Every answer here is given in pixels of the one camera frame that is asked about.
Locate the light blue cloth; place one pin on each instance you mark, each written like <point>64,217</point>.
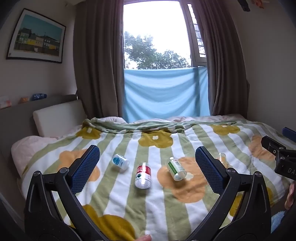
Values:
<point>164,92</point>

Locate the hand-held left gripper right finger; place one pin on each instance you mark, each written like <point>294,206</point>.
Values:
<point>209,171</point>

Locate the pink and white box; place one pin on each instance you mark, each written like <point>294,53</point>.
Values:
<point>5,102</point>

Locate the orange wall ornament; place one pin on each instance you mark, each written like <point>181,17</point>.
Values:
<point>259,3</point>

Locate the blue toy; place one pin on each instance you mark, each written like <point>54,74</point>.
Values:
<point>38,96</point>

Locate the brown curtain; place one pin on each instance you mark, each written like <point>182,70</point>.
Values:
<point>97,60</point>
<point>222,64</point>

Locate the floral striped blanket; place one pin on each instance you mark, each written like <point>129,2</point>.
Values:
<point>148,208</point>

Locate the person's left hand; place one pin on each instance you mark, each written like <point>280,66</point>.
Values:
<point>143,238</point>

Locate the blue towel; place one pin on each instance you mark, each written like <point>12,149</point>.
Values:
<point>277,221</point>

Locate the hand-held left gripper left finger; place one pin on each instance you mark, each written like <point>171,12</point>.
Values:
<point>86,170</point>

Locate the person's right hand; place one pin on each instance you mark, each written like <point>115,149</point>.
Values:
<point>291,195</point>

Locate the grey bed headboard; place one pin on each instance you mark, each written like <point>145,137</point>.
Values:
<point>16,120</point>

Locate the white window sash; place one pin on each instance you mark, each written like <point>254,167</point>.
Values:
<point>196,34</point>

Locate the white cup with blue label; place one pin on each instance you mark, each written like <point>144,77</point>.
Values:
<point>120,162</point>

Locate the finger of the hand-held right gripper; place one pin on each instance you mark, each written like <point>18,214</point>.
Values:
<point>289,133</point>
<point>271,144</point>

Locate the white cushion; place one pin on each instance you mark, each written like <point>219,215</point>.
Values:
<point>57,118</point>

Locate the framed picture of houses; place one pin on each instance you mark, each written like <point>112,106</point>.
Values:
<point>37,36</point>

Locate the dark wall ornament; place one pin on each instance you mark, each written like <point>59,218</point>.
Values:
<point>245,5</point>

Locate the orange figurine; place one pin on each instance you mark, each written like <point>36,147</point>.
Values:
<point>23,100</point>

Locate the tree outside window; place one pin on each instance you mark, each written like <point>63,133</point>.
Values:
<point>152,55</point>

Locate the white bottle red label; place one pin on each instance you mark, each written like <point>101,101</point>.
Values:
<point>143,176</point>

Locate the white bottle green label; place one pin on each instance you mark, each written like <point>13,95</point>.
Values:
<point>176,168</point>

